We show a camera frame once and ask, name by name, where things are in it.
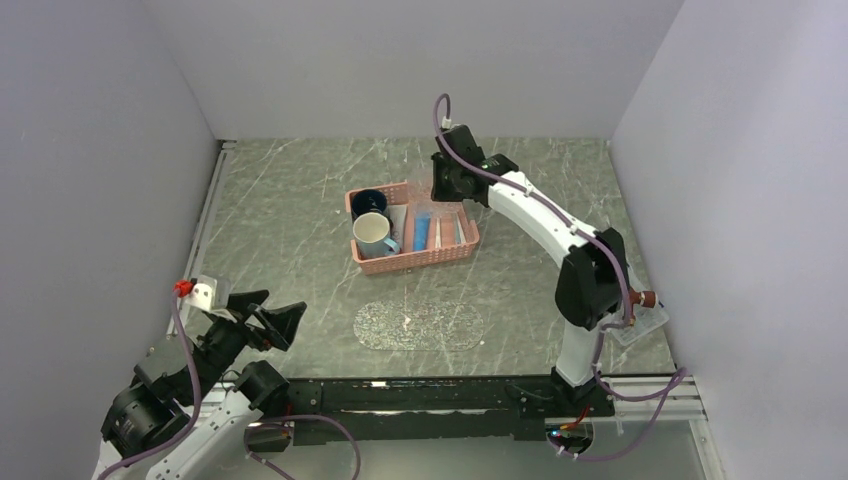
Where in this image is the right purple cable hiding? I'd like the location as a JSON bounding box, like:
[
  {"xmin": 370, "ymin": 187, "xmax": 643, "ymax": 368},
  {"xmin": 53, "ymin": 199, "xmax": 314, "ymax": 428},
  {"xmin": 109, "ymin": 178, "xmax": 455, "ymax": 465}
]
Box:
[{"xmin": 433, "ymin": 92, "xmax": 690, "ymax": 464}]

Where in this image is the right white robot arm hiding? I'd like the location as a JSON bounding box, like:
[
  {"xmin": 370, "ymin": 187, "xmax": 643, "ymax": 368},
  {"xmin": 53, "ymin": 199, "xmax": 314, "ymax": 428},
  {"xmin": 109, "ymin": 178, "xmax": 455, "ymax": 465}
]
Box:
[{"xmin": 431, "ymin": 123, "xmax": 633, "ymax": 415}]

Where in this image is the blue toothpaste tube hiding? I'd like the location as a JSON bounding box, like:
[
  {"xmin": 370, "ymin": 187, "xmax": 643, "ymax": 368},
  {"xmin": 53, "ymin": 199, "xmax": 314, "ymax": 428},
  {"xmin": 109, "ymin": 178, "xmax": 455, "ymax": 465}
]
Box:
[{"xmin": 412, "ymin": 212, "xmax": 431, "ymax": 252}]

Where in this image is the light blue mug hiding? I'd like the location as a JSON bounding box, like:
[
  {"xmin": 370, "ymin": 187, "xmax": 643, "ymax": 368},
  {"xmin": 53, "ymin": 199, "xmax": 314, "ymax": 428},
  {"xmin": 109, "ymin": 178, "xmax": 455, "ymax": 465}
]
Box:
[{"xmin": 352, "ymin": 212, "xmax": 401, "ymax": 260}]

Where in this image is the aluminium rail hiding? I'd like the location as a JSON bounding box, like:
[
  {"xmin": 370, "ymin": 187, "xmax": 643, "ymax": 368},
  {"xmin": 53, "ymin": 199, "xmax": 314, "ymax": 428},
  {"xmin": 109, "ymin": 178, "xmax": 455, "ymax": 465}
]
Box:
[{"xmin": 173, "ymin": 140, "xmax": 237, "ymax": 313}]

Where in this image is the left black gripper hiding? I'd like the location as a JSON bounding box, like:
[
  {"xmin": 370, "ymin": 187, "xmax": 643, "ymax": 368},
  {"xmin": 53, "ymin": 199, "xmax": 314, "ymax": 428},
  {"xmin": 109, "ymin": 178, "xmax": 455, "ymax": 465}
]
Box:
[{"xmin": 186, "ymin": 289, "xmax": 306, "ymax": 402}]

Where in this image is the pink perforated plastic basket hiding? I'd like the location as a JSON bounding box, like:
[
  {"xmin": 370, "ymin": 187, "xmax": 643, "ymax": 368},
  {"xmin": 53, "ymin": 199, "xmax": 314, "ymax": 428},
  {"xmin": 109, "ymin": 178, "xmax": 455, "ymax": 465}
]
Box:
[{"xmin": 350, "ymin": 209, "xmax": 481, "ymax": 275}]

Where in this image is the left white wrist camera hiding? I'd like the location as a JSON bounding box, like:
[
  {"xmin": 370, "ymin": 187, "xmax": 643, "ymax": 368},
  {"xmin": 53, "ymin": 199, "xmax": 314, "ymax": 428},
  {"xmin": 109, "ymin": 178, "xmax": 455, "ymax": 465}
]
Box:
[{"xmin": 175, "ymin": 275, "xmax": 232, "ymax": 312}]

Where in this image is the dark blue mug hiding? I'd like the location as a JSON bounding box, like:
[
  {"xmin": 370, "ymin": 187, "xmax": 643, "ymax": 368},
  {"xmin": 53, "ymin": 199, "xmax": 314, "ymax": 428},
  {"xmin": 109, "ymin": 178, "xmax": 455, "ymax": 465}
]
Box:
[{"xmin": 350, "ymin": 189, "xmax": 389, "ymax": 220}]

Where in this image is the clear textured oval tray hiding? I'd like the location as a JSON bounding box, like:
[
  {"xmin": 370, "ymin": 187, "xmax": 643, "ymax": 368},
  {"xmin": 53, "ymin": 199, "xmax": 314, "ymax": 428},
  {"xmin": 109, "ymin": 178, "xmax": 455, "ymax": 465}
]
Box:
[{"xmin": 353, "ymin": 300, "xmax": 485, "ymax": 352}]

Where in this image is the black base frame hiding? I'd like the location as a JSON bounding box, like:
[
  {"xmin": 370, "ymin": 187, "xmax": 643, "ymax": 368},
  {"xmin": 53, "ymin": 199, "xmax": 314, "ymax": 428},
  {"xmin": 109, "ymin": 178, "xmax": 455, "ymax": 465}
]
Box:
[{"xmin": 261, "ymin": 374, "xmax": 615, "ymax": 446}]

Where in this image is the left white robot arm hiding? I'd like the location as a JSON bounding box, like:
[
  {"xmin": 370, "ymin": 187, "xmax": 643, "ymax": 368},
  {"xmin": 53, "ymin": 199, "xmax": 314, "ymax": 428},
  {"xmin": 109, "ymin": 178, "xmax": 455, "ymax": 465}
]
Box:
[{"xmin": 93, "ymin": 281, "xmax": 307, "ymax": 479}]

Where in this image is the clear plastic toothbrush case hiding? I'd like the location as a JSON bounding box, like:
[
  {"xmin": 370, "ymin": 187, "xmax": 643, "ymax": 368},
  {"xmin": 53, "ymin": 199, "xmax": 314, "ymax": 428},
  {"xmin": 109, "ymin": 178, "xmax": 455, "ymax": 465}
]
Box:
[{"xmin": 407, "ymin": 168, "xmax": 465, "ymax": 218}]

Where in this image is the white red-capped toothpaste tube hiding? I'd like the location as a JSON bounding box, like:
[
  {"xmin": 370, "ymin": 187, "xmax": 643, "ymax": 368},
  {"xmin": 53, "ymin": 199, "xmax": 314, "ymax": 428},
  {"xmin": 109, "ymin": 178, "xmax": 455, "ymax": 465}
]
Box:
[{"xmin": 387, "ymin": 204, "xmax": 408, "ymax": 255}]

